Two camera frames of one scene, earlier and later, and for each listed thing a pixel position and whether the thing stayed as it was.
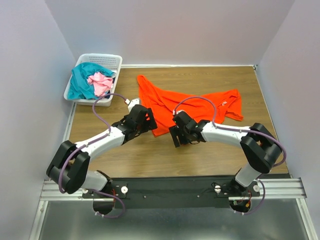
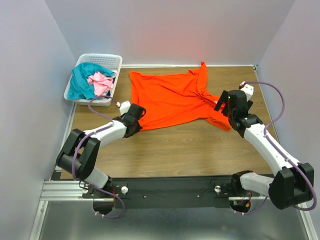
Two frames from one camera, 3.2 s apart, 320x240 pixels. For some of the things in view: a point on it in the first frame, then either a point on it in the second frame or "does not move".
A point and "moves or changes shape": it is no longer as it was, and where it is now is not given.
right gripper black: (175, 131) → (222, 98)
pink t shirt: (102, 84) does not move
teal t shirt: (79, 87) does not move
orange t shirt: (209, 107) moves or changes shape
